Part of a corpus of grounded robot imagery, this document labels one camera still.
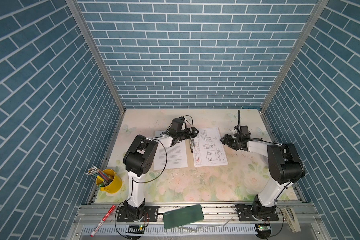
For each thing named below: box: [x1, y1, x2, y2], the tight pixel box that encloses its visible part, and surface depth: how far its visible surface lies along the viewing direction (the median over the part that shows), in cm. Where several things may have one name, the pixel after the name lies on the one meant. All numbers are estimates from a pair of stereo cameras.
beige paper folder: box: [153, 127, 229, 171], surface depth 97 cm
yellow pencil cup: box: [96, 169, 123, 194], surface depth 76 cm
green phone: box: [163, 204, 204, 230], surface depth 74 cm
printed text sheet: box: [154, 140, 188, 171], surface depth 95 cm
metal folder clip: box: [189, 138, 195, 153], surface depth 101 cm
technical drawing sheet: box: [192, 127, 229, 168], surface depth 99 cm
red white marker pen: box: [90, 205, 116, 237], surface depth 72 cm
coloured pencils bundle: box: [88, 166, 120, 194], surface depth 75 cm
